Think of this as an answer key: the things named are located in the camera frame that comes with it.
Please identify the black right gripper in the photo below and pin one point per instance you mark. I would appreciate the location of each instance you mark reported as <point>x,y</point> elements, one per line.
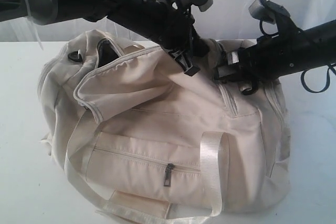
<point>280,56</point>

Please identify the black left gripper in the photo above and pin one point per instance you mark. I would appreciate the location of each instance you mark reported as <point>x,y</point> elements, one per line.
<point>158,21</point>

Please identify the cream fabric duffel bag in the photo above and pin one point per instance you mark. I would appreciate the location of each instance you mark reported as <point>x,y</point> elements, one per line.
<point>143,141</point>

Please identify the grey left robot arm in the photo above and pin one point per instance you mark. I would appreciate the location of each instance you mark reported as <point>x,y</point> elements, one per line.
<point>45,12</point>

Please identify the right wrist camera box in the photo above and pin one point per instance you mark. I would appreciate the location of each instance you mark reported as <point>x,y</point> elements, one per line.
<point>267,11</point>

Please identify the white cable tie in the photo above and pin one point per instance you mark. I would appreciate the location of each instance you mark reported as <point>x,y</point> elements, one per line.
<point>31,22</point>

